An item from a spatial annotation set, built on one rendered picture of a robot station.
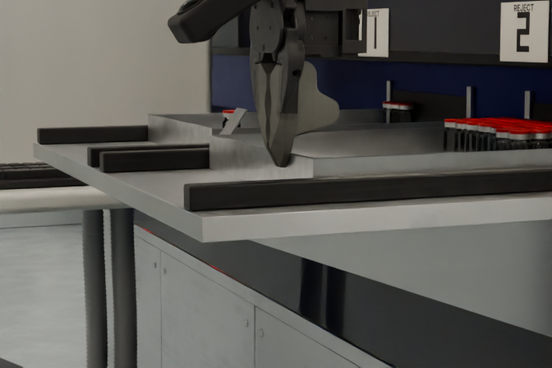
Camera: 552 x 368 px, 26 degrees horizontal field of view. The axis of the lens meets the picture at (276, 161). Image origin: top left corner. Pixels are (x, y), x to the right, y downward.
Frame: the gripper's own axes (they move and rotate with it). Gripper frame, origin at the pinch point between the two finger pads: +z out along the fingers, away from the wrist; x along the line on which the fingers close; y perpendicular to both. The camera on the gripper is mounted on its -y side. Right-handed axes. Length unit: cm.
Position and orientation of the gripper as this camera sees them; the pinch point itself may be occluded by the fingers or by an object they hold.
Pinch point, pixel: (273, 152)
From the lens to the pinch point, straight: 103.6
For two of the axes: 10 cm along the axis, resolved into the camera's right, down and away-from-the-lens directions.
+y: 9.3, -0.3, 3.7
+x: -3.7, -0.9, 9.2
